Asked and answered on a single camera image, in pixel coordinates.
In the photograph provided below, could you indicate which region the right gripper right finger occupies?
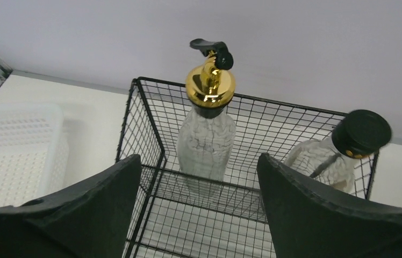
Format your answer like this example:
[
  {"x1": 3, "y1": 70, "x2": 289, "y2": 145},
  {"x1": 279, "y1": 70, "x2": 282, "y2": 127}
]
[{"x1": 257, "y1": 153, "x2": 402, "y2": 257}]

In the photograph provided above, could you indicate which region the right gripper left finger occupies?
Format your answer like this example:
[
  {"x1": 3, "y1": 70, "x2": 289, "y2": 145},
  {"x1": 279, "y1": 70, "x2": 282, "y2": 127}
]
[{"x1": 0, "y1": 154, "x2": 142, "y2": 257}]

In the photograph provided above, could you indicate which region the dark sauce bottle black cap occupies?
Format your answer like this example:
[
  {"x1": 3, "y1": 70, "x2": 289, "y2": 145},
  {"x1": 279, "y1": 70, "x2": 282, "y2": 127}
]
[{"x1": 283, "y1": 109, "x2": 393, "y2": 195}]

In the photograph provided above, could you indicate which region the white perforated plastic basket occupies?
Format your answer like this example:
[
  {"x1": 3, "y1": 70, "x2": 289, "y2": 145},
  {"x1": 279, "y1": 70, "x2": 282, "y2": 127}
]
[{"x1": 0, "y1": 103, "x2": 69, "y2": 207}]

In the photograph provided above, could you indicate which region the glass bottle gold pourer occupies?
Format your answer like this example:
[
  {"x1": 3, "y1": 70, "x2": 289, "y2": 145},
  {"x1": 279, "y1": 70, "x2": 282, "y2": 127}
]
[{"x1": 176, "y1": 38, "x2": 236, "y2": 197}]

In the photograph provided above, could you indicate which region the black wire rack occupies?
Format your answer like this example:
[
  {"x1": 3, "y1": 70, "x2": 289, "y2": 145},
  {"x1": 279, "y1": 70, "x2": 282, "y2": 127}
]
[{"x1": 115, "y1": 76, "x2": 381, "y2": 258}]

